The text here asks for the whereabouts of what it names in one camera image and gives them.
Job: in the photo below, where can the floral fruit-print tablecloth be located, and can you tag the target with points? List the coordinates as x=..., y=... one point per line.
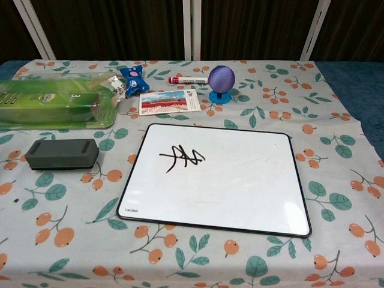
x=75, y=210

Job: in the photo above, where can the small clear labelled packet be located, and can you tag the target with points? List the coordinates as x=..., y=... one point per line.
x=117, y=88

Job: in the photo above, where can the purple globe on blue stand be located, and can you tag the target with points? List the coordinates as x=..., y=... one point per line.
x=221, y=79

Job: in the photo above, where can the red and white marker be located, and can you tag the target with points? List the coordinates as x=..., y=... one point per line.
x=189, y=79

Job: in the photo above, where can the dark pleated curtain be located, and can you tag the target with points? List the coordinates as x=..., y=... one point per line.
x=120, y=27

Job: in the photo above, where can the red building postcard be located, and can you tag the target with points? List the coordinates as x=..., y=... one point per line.
x=168, y=102

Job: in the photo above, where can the dark grey board eraser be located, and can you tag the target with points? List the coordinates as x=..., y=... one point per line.
x=60, y=151

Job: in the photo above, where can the blue snack packet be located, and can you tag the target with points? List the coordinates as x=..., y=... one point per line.
x=133, y=79

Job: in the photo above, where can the green plastic blister package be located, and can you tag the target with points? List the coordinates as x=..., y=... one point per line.
x=45, y=102

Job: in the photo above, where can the white frame post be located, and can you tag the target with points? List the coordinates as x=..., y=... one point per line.
x=315, y=30
x=191, y=30
x=33, y=27

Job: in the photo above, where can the white dry-erase board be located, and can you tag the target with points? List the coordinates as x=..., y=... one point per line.
x=225, y=180

